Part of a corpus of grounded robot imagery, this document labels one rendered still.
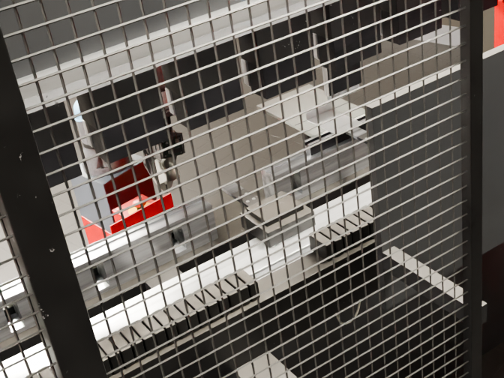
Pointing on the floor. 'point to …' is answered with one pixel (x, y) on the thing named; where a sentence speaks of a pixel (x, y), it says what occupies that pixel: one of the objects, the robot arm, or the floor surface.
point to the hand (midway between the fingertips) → (164, 187)
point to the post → (41, 238)
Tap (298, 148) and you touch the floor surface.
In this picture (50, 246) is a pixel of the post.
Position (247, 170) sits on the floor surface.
